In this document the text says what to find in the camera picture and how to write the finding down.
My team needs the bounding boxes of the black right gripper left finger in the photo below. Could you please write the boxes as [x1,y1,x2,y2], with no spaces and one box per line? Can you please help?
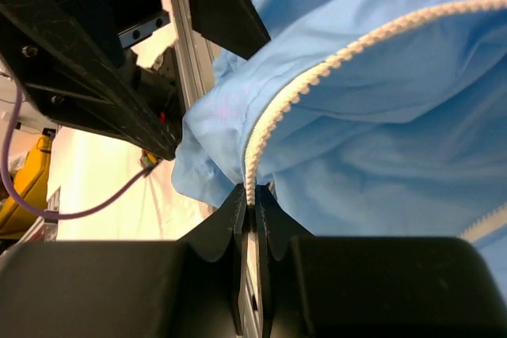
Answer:
[176,184,246,335]

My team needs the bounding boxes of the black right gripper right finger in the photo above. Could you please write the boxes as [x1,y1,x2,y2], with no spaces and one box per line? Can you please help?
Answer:
[255,185,311,337]

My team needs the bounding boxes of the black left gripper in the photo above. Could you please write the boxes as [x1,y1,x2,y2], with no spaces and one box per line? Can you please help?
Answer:
[1,0,183,161]

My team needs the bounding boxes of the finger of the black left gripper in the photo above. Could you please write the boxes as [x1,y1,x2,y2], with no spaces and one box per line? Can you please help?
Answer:
[189,0,270,60]

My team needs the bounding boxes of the light blue hooded jacket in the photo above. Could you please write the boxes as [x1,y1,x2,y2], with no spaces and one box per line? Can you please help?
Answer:
[170,0,507,246]

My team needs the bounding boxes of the yellow object in background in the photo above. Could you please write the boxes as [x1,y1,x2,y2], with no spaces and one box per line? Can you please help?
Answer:
[1,135,52,241]

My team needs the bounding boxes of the aluminium front rail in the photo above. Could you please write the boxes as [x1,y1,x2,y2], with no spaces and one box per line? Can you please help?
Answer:
[170,0,221,110]

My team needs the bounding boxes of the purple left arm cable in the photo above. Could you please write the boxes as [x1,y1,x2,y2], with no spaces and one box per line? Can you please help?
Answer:
[0,80,155,221]

